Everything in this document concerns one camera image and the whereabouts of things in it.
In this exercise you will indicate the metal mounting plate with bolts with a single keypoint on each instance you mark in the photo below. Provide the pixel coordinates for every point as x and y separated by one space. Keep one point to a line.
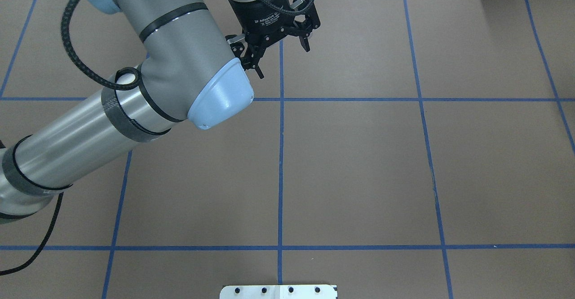
301 291

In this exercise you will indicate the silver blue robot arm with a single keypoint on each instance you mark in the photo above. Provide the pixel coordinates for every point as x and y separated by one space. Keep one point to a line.
193 72

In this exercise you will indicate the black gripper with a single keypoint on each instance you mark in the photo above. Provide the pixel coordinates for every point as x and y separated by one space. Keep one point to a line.
263 15

